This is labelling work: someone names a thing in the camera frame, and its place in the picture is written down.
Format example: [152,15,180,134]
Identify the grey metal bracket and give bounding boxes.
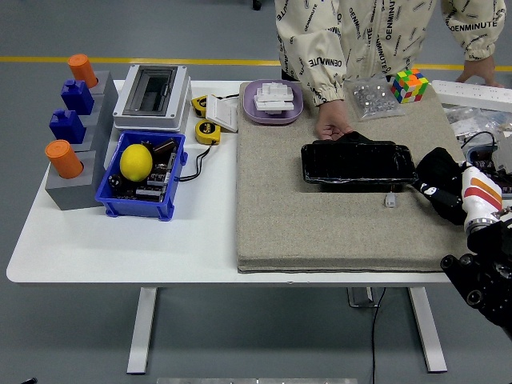
[490,131,512,174]

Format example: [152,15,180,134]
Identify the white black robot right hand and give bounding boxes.
[418,162,504,226]

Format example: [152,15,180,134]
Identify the person's right hand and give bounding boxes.
[314,98,354,141]

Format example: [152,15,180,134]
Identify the yellow tape measure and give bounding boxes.
[190,94,210,118]
[194,118,222,145]

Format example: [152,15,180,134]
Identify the blue block peg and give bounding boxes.
[60,79,95,116]
[48,109,87,145]

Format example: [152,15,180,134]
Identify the blue plastic bin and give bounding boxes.
[94,130,188,222]

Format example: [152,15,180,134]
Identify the person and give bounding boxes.
[274,0,507,107]

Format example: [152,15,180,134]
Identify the grey-brown mat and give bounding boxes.
[235,81,475,274]

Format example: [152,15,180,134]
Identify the clear plastic bags pile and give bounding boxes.
[442,102,512,141]

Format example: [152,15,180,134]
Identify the white wall switch plate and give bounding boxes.
[205,94,240,133]

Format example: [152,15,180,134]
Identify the white table leg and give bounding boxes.
[407,286,447,374]
[126,286,158,375]

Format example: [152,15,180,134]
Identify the purple tray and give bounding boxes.
[242,78,304,126]

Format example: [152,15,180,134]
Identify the yellow lemon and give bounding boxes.
[119,143,154,182]

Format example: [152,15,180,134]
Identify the clear bag of metal parts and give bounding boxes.
[344,75,406,122]

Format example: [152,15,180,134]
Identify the stack of white switch parts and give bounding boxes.
[253,79,296,115]

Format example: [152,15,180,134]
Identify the light blue parts tray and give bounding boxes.
[463,144,512,201]

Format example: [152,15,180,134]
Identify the person's left hand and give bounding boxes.
[455,54,504,88]

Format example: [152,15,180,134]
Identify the grey metal foot plate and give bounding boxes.
[346,286,380,309]

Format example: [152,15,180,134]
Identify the grey stepped block holder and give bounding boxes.
[44,70,120,211]

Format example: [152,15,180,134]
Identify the thin black wire pair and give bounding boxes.
[175,140,219,183]

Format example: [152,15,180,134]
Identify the black circuit board with capacitors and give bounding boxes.
[106,138,179,201]

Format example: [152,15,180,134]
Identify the colourful puzzle cube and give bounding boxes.
[390,68,430,105]

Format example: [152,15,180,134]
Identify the black power cable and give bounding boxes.
[370,286,388,384]

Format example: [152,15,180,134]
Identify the white power strip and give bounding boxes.
[430,79,512,113]

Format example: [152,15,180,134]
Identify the grey white distribution box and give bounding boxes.
[112,64,192,133]

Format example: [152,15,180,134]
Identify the orange cylinder peg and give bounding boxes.
[44,139,85,179]
[66,54,99,89]

